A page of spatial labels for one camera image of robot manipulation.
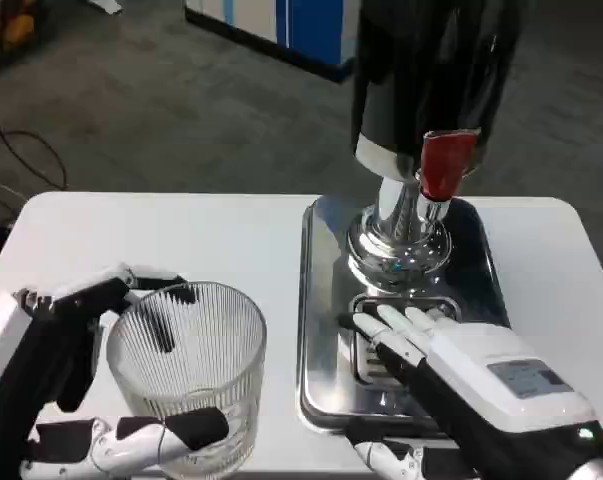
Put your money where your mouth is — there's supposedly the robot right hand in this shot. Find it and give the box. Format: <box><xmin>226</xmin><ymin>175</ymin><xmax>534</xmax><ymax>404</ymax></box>
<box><xmin>336</xmin><ymin>305</ymin><xmax>603</xmax><ymax>480</ymax></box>

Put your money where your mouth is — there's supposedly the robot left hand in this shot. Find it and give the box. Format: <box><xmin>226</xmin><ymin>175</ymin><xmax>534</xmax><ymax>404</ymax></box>
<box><xmin>0</xmin><ymin>262</ymin><xmax>231</xmax><ymax>480</ymax></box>

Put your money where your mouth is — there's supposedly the clear ribbed glass cup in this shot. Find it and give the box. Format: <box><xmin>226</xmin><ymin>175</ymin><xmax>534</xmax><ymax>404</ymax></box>
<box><xmin>104</xmin><ymin>281</ymin><xmax>269</xmax><ymax>476</ymax></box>

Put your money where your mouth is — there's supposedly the steel drip tray grid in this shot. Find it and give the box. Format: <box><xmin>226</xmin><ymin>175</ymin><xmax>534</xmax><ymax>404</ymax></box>
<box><xmin>349</xmin><ymin>293</ymin><xmax>461</xmax><ymax>392</ymax></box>

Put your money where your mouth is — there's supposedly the steel serving tray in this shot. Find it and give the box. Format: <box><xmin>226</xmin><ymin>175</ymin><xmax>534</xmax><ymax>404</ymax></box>
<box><xmin>298</xmin><ymin>193</ymin><xmax>512</xmax><ymax>427</ymax></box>

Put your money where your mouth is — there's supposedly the black drink dispenser steel base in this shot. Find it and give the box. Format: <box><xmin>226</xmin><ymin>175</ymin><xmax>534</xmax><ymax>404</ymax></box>
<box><xmin>345</xmin><ymin>0</ymin><xmax>525</xmax><ymax>291</ymax></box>

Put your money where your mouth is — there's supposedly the orange yellow clutter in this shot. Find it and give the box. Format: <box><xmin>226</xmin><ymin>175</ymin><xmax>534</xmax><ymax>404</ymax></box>
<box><xmin>0</xmin><ymin>0</ymin><xmax>50</xmax><ymax>76</ymax></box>

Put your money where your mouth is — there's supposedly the blue white cabinet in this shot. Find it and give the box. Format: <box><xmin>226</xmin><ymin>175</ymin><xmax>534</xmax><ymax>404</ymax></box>
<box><xmin>184</xmin><ymin>0</ymin><xmax>358</xmax><ymax>84</ymax></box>

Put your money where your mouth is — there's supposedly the red tap handle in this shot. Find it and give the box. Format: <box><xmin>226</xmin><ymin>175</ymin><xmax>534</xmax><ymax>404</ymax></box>
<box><xmin>418</xmin><ymin>128</ymin><xmax>482</xmax><ymax>202</ymax></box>

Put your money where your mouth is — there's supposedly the black floor cable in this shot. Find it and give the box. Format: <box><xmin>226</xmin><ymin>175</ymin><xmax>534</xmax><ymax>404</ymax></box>
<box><xmin>0</xmin><ymin>79</ymin><xmax>70</xmax><ymax>192</ymax></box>

